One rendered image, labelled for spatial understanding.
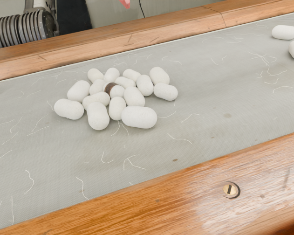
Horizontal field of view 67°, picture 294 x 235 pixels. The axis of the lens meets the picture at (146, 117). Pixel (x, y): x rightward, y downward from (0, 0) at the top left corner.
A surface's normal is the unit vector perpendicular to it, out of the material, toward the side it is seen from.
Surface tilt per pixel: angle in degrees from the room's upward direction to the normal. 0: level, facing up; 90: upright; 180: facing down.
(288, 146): 0
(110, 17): 90
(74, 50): 45
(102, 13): 90
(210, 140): 0
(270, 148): 0
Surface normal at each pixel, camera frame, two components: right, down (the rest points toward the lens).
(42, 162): -0.13, -0.79
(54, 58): 0.11, -0.17
